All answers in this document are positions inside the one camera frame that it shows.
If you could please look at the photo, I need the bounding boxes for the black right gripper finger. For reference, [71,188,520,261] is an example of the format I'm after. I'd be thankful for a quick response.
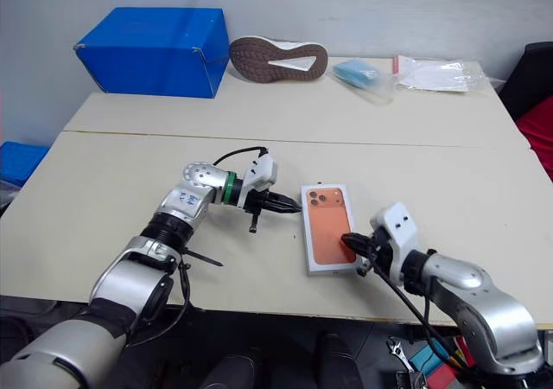
[345,242,372,261]
[339,232,370,247]

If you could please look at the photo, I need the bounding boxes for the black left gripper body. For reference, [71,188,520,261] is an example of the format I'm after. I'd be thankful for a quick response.
[241,188,278,234]

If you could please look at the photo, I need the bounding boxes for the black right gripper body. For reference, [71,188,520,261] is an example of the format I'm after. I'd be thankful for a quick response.
[355,227,395,277]

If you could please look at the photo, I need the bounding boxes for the white phone box lid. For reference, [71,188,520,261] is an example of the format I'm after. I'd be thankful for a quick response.
[300,182,359,277]

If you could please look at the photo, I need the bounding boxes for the blue cardboard shoe box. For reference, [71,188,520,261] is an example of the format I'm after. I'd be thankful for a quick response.
[73,7,231,99]

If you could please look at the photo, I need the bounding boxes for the silver adjustable wrench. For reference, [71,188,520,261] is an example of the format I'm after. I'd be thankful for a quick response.
[386,335,412,372]

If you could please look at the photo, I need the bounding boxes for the dark rounded shape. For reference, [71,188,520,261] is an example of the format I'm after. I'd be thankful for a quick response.
[201,348,261,389]
[314,331,365,389]

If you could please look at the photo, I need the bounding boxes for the white sneaker with brown sole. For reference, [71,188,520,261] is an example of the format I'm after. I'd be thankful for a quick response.
[228,35,328,84]

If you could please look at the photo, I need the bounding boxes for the blue pads in clear bag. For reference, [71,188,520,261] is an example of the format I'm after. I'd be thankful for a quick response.
[332,58,397,105]

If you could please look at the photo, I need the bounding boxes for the clear bag with white papers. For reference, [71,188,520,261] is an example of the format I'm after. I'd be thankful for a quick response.
[391,54,505,94]

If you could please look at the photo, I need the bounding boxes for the person in red clothing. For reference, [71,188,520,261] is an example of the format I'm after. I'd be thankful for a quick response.
[515,94,553,179]

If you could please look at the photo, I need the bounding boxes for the black chair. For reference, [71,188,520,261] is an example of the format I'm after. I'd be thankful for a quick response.
[498,41,553,122]

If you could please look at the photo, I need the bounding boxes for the blue plastic crate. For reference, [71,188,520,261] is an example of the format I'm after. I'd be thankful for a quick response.
[0,141,51,189]

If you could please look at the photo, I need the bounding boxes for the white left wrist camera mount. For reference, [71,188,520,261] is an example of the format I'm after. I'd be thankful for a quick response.
[239,152,278,196]

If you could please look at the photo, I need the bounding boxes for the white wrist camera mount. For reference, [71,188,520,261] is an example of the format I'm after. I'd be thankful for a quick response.
[368,201,421,278]
[239,152,278,196]

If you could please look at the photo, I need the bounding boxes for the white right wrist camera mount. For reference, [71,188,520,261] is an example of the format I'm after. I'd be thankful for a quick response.
[368,201,421,278]

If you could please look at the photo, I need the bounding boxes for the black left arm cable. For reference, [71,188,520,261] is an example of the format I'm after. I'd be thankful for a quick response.
[213,145,268,166]

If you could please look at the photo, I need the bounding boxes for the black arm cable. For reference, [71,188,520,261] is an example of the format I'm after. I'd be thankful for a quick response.
[374,264,473,371]
[213,145,268,166]

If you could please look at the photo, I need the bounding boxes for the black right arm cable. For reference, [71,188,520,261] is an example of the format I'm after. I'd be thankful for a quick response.
[374,264,473,371]

